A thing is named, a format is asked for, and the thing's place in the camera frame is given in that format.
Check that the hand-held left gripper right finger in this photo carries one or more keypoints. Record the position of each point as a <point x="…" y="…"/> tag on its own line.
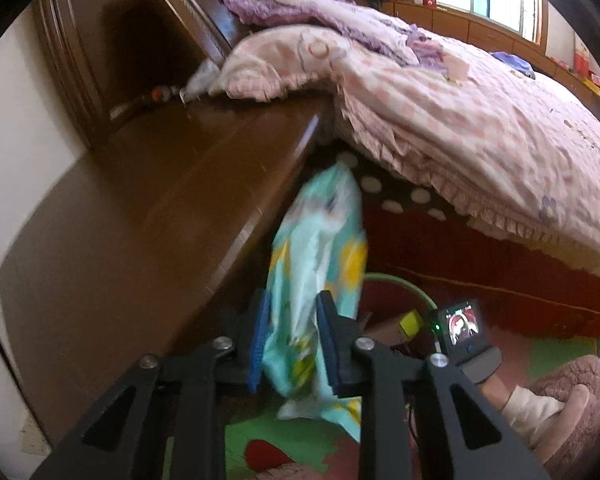
<point x="327" y="345"/>

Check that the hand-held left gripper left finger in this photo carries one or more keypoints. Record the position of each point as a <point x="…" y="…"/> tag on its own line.
<point x="257" y="350"/>

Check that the teal wet wipes pack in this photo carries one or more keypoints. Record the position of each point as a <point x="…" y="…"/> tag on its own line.
<point x="310" y="240"/>

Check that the person's leg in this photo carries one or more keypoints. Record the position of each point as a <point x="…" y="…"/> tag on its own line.
<point x="497" y="392"/>

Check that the green foam floor mat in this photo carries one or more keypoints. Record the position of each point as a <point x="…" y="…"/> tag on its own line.
<point x="555" y="360"/>
<point x="240" y="430"/>

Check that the white sock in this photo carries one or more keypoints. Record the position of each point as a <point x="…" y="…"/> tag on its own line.
<point x="535" y="410"/>

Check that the red embroidered bed skirt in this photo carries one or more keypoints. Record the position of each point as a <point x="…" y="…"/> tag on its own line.
<point x="530" y="285"/>

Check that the pink fuzzy slipper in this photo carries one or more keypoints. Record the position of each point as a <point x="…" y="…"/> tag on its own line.
<point x="575" y="395"/>

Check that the brown polka dot blanket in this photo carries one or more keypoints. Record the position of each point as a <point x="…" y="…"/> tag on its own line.
<point x="405" y="195"/>

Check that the dark wooden nightstand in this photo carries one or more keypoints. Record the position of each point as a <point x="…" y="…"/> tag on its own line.
<point x="155" y="210"/>

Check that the pink floral quilt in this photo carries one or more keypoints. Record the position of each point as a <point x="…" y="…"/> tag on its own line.
<point x="480" y="135"/>

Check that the grey tube with white cap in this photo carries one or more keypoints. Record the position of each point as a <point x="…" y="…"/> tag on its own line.
<point x="130" y="109"/>

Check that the small red object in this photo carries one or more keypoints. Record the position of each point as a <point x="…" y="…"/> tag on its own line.
<point x="159" y="94"/>

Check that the white translucent plastic bag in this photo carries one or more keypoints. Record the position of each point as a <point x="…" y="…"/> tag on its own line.
<point x="202" y="80"/>

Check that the blue cloth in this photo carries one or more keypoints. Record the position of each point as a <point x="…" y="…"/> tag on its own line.
<point x="515" y="62"/>

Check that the wooden window cabinet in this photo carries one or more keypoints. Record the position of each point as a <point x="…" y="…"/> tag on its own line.
<point x="480" y="30"/>

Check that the dark wooden headboard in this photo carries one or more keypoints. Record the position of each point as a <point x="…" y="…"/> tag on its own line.
<point x="130" y="35"/>

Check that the purple ruffled pillow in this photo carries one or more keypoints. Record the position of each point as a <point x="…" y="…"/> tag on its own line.
<point x="260" y="0"/>

